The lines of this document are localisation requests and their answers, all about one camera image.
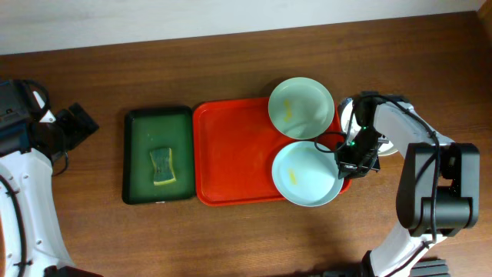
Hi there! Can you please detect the red plastic tray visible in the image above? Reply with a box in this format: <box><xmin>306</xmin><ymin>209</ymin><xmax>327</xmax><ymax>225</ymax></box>
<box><xmin>191</xmin><ymin>96</ymin><xmax>352</xmax><ymax>208</ymax></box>

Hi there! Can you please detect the light blue plate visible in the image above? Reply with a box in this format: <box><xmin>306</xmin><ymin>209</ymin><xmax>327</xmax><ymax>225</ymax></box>
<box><xmin>271</xmin><ymin>141</ymin><xmax>344</xmax><ymax>207</ymax></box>

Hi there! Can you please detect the white plate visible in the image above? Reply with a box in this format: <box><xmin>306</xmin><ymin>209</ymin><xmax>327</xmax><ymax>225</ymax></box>
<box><xmin>337</xmin><ymin>98</ymin><xmax>397</xmax><ymax>156</ymax></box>

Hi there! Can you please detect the black tray with green water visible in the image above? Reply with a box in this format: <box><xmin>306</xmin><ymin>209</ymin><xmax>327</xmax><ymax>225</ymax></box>
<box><xmin>122</xmin><ymin>106</ymin><xmax>195</xmax><ymax>205</ymax></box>

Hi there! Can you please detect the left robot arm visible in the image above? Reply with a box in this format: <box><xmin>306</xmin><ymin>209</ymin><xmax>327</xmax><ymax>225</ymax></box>
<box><xmin>1</xmin><ymin>79</ymin><xmax>99</xmax><ymax>277</ymax></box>

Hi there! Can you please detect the yellow green scrub sponge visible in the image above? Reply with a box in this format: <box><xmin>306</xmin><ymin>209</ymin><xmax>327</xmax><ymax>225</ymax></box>
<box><xmin>150</xmin><ymin>148</ymin><xmax>177</xmax><ymax>185</ymax></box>

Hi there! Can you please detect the mint green plate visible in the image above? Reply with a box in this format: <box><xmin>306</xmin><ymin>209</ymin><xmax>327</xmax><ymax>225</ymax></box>
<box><xmin>268</xmin><ymin>77</ymin><xmax>335</xmax><ymax>140</ymax></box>

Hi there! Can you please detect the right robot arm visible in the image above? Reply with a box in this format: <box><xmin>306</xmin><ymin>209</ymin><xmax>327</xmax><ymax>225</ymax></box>
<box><xmin>335</xmin><ymin>92</ymin><xmax>480</xmax><ymax>276</ymax></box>

